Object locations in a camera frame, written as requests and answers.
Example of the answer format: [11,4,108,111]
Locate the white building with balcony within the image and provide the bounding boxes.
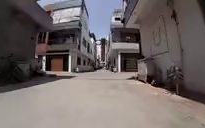
[107,7,145,73]

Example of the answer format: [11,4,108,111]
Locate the grey building with brown door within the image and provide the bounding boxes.
[35,0,98,73]

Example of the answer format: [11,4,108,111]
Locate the row of distant buildings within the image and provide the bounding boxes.
[94,37,110,69]

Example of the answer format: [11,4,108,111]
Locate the dark building with overhang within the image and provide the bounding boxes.
[0,0,55,88]

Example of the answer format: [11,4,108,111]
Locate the dark bushes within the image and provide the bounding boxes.
[0,54,46,84]

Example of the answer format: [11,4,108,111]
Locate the white rendered building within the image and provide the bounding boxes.
[122,0,205,98]

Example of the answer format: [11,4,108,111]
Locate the grey concrete road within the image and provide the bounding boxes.
[0,68,205,128]

